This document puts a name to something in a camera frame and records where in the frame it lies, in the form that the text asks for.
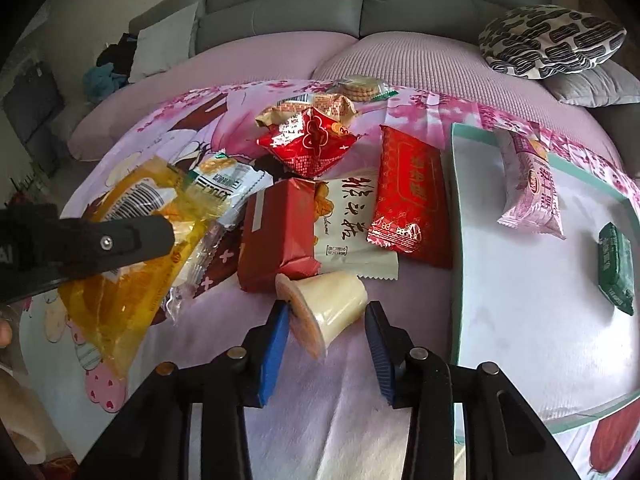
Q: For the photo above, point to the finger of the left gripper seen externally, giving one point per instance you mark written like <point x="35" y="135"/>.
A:
<point x="90" y="248"/>

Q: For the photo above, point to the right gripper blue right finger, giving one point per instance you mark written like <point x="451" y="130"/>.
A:
<point x="389" y="347"/>

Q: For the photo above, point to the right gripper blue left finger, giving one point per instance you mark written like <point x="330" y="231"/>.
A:
<point x="264" y="347"/>

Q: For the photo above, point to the pudding cup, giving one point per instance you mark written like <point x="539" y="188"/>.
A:
<point x="322" y="307"/>

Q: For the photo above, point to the dark red box packet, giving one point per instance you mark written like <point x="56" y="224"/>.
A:
<point x="278" y="235"/>

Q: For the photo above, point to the red snack packet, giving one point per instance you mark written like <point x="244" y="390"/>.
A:
<point x="411" y="213"/>

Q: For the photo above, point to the white chinese text packet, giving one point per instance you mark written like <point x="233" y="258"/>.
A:
<point x="343" y="212"/>

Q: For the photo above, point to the white green korean packet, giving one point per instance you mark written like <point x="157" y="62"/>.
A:
<point x="231" y="183"/>

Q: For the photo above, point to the person hand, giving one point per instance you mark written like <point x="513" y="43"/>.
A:
<point x="6" y="333"/>

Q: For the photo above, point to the pink cartoon blanket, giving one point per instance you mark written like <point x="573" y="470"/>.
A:
<point x="325" y="420"/>

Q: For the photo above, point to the pink sofa seat cover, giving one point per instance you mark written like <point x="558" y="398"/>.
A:
<point x="300" y="60"/>

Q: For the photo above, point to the green rimmed white tray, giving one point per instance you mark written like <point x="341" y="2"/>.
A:
<point x="531" y="302"/>

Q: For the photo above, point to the pink snack packet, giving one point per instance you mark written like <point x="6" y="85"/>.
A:
<point x="532" y="203"/>

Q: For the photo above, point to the red white crinkled packet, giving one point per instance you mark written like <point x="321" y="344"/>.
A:
<point x="309" y="143"/>

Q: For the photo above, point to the light grey small pillow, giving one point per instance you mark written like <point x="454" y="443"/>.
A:
<point x="165" y="44"/>

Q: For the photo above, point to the dark green snack packet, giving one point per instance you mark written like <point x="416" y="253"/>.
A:
<point x="616" y="268"/>

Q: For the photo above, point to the beige orange snack packet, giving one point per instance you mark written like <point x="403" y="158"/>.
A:
<point x="333" y="105"/>

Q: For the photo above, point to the round cracker packet green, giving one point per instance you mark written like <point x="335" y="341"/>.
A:
<point x="363" y="89"/>

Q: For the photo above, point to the black white patterned cushion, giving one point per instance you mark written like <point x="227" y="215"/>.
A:
<point x="538" y="42"/>

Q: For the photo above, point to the grey cushion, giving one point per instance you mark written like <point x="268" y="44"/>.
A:
<point x="605" y="85"/>

